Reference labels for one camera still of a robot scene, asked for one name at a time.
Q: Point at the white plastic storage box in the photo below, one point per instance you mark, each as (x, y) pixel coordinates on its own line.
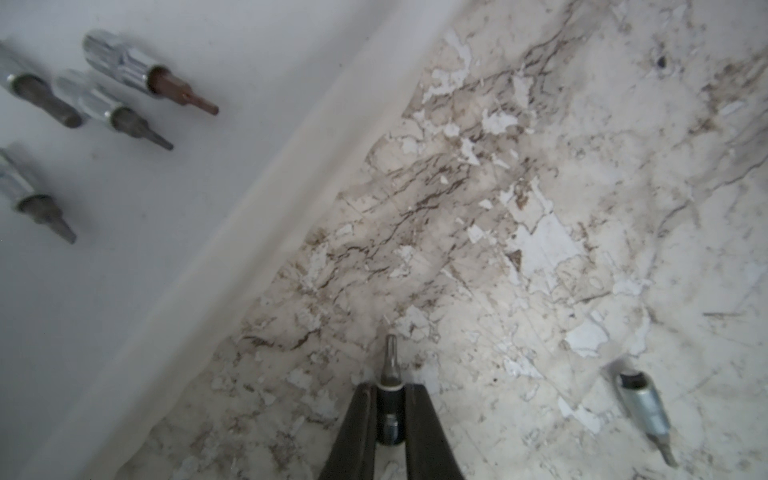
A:
(100, 336)

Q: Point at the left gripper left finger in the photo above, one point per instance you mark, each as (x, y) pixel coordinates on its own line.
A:
(352, 456)

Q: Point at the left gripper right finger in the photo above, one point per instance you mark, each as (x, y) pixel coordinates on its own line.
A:
(428, 452)

